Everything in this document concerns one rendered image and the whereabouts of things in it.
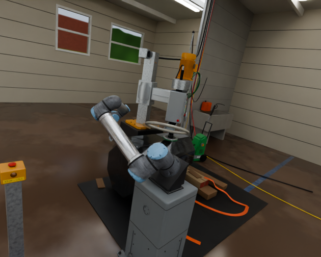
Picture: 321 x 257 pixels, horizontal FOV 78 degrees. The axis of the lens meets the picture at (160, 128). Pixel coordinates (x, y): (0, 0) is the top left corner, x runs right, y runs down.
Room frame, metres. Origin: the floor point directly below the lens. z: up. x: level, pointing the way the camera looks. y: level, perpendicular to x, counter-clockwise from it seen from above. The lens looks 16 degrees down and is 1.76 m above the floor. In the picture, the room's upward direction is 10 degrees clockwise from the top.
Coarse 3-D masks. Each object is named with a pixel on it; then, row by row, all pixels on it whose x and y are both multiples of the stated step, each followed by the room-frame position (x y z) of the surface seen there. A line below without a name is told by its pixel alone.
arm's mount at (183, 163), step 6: (180, 162) 1.52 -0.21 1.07; (186, 162) 1.50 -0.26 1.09; (180, 168) 1.47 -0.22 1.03; (186, 168) 1.48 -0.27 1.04; (156, 174) 1.51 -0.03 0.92; (180, 174) 1.43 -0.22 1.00; (156, 180) 1.47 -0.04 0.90; (162, 180) 1.45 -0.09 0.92; (168, 180) 1.43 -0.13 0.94; (174, 180) 1.41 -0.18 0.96; (180, 180) 1.45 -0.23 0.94; (162, 186) 1.42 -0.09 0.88; (168, 186) 1.38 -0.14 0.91; (174, 186) 1.41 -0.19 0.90; (180, 186) 1.46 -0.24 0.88; (168, 192) 1.37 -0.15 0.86
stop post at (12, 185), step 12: (0, 168) 0.99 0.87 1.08; (12, 168) 1.01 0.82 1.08; (24, 168) 1.04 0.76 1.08; (0, 180) 0.99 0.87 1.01; (12, 180) 0.99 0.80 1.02; (12, 192) 1.00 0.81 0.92; (12, 204) 1.00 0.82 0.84; (12, 216) 1.00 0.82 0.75; (12, 228) 1.00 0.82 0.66; (12, 240) 1.00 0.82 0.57; (12, 252) 0.99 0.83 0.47
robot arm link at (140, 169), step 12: (96, 108) 1.57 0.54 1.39; (108, 108) 1.59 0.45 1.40; (108, 120) 1.53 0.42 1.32; (108, 132) 1.50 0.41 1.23; (120, 132) 1.49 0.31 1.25; (120, 144) 1.44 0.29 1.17; (132, 144) 1.47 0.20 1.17; (132, 156) 1.39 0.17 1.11; (144, 156) 1.42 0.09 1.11; (132, 168) 1.35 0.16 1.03; (144, 168) 1.33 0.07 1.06; (144, 180) 1.34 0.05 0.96
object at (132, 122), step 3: (126, 120) 3.59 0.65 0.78; (129, 120) 3.63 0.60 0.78; (132, 120) 3.67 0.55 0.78; (135, 120) 3.70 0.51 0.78; (129, 123) 3.50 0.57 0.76; (132, 123) 3.45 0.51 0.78; (135, 123) 3.48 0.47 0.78; (138, 123) 3.52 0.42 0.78; (135, 126) 3.36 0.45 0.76; (138, 126) 3.32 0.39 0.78; (141, 126) 3.35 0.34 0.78; (144, 126) 3.39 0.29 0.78; (141, 129) 3.31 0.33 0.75; (144, 129) 3.36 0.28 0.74
